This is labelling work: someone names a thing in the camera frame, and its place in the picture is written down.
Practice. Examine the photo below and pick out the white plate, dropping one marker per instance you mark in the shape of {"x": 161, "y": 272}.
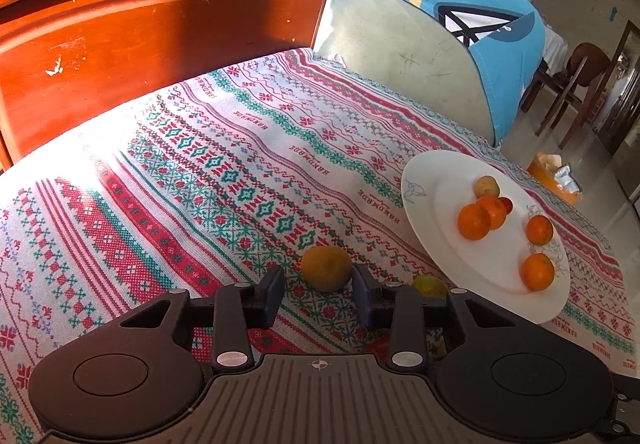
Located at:
{"x": 440, "y": 224}

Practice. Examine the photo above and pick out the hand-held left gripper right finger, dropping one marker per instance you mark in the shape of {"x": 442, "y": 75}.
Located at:
{"x": 365, "y": 296}

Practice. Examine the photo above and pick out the orange bag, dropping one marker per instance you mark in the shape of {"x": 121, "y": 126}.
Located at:
{"x": 555, "y": 176}

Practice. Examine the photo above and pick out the white cloth covered table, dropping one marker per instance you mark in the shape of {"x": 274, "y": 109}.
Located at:
{"x": 555, "y": 48}

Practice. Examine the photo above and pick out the wooden chair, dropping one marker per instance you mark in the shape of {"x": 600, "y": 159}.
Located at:
{"x": 575, "y": 83}

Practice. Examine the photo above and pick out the red green patterned tablecloth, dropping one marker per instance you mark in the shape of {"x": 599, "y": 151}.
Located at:
{"x": 175, "y": 163}

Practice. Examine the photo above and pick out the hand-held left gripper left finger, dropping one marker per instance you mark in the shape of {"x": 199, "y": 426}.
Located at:
{"x": 272, "y": 296}

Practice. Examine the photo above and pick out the yellow round fruit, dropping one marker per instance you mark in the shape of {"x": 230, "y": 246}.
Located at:
{"x": 486, "y": 186}
{"x": 430, "y": 286}
{"x": 326, "y": 269}

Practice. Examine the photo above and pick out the wooden cabinet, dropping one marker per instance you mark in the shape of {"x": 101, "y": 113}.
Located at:
{"x": 150, "y": 33}

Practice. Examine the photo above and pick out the pale green board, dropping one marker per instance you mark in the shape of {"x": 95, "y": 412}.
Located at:
{"x": 400, "y": 53}

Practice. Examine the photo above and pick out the orange mandarin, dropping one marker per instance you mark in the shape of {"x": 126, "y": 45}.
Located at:
{"x": 540, "y": 230}
{"x": 473, "y": 223}
{"x": 496, "y": 213}
{"x": 537, "y": 272}

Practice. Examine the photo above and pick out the red cherry tomato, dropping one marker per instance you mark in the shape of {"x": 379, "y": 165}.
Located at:
{"x": 507, "y": 205}
{"x": 377, "y": 347}

